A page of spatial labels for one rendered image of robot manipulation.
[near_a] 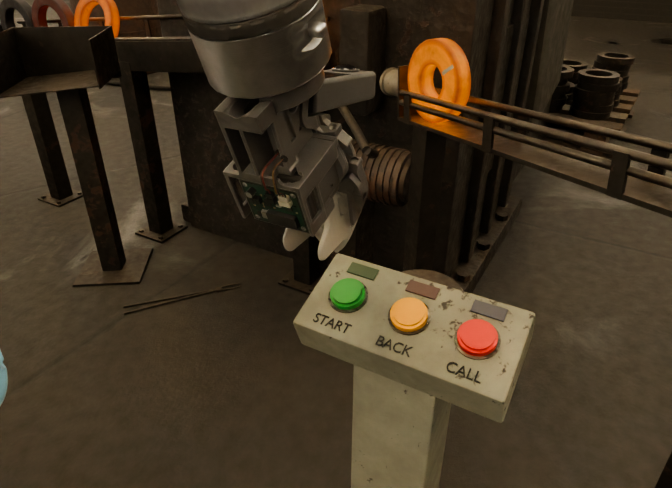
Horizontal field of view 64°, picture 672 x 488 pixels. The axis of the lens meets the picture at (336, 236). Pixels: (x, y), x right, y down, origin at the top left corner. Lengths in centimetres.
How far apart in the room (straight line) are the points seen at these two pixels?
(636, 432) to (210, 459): 92
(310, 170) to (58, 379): 120
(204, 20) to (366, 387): 44
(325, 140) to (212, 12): 14
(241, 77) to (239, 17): 4
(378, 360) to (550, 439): 80
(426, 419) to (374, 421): 7
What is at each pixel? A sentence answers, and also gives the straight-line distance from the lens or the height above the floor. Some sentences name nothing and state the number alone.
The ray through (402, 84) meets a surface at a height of 68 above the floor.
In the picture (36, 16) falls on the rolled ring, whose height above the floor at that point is 70.
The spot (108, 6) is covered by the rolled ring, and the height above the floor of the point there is 74.
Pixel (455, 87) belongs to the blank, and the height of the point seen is 71.
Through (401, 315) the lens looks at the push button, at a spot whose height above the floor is 61.
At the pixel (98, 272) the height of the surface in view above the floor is 1.
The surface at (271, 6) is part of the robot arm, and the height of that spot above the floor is 93.
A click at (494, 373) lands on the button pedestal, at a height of 59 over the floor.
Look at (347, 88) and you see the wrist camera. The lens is 47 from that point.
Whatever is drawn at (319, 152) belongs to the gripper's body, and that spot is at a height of 82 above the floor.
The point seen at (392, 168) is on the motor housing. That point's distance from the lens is 117.
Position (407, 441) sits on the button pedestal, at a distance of 67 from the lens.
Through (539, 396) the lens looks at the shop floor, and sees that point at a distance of 142.
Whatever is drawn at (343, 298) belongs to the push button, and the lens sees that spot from 61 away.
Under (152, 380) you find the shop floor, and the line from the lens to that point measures 144.
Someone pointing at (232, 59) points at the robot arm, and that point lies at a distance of 36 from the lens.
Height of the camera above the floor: 97
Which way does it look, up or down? 30 degrees down
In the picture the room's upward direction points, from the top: straight up
